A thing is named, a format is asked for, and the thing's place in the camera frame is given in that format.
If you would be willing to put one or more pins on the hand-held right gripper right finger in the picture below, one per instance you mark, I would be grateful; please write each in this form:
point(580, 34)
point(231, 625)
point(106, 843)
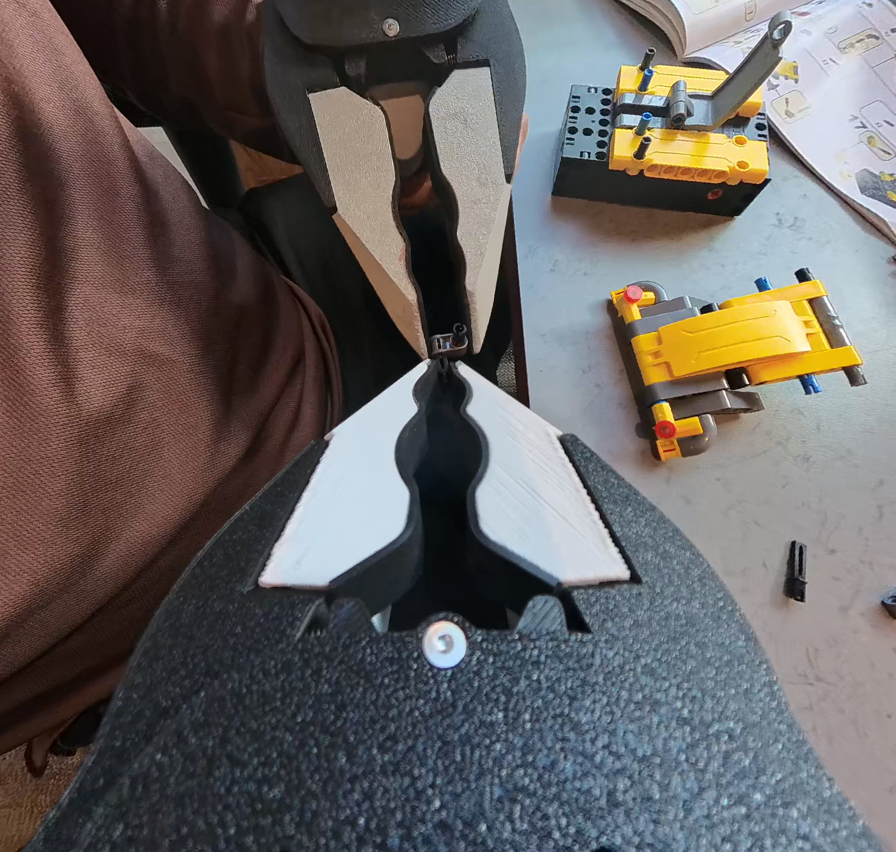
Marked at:
point(546, 509)

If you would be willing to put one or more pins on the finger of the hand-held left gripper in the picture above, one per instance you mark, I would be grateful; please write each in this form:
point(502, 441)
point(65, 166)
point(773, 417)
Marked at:
point(469, 187)
point(364, 215)

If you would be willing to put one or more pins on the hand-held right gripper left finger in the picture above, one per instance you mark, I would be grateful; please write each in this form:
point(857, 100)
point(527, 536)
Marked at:
point(350, 502)

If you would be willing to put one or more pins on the grey connector with black pins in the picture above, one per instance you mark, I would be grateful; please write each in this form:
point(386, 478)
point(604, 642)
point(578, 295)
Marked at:
point(444, 342)

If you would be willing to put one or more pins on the person's left forearm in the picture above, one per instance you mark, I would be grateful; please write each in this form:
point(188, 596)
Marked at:
point(175, 26)

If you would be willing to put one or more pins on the grey desk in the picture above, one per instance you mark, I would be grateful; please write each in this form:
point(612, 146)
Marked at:
point(700, 516)

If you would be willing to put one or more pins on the person's left hand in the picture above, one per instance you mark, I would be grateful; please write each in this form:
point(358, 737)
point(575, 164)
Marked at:
point(411, 180)

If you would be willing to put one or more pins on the black yellow toy base assembly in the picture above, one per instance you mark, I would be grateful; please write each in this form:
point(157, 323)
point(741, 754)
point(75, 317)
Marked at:
point(665, 180)

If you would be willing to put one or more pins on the person's brown shirt torso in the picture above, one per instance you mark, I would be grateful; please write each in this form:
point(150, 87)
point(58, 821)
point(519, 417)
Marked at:
point(140, 446)

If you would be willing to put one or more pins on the yellow grey toy hood assembly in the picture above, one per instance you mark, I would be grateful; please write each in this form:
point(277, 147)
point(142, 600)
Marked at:
point(735, 341)

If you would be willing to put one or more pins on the single black pin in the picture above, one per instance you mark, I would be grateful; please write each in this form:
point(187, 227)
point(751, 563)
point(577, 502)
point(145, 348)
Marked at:
point(795, 572)

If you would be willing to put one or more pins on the open instruction booklet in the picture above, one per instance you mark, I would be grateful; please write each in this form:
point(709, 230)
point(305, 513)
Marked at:
point(826, 61)

